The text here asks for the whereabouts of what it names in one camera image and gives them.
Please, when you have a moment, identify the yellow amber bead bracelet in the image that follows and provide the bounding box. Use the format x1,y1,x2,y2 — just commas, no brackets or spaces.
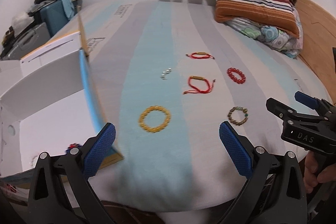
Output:
138,105,172,134

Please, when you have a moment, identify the multicolour bead bracelet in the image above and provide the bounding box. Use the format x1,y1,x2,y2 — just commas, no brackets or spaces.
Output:
65,143,82,155

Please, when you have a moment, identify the blue suitcase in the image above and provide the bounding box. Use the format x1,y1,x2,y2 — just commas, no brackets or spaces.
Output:
39,0,69,37

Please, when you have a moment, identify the red string bracelet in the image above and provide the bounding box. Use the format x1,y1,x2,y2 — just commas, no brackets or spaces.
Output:
186,51,215,60
183,75,217,95

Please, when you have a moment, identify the brown green bead bracelet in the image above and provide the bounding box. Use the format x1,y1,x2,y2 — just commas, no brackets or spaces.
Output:
227,106,249,127

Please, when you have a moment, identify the striped red orange pillow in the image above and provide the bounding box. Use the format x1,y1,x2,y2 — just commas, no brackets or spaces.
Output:
215,0,299,38

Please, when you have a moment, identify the light blue towel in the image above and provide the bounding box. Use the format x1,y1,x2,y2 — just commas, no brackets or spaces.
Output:
60,0,75,20

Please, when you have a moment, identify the floral folded quilt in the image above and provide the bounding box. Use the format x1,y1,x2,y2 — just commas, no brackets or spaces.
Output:
226,8,303,59

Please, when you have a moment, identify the red bead bracelet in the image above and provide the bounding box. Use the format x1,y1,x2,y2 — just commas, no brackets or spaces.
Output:
227,66,247,85

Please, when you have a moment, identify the person's right hand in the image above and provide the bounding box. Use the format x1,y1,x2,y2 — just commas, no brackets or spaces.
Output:
303,151,336,195

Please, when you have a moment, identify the dark clothes pile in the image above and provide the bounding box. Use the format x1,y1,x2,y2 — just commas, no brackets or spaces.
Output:
27,0,57,16

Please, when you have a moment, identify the white cardboard box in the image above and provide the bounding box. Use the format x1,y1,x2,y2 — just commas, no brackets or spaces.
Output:
1,2,133,184

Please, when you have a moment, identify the white plastic bag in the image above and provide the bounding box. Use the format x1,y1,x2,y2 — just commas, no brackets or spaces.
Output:
11,11,34,32

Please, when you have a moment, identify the grey suitcase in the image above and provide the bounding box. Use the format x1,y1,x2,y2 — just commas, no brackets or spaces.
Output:
1,23,51,60

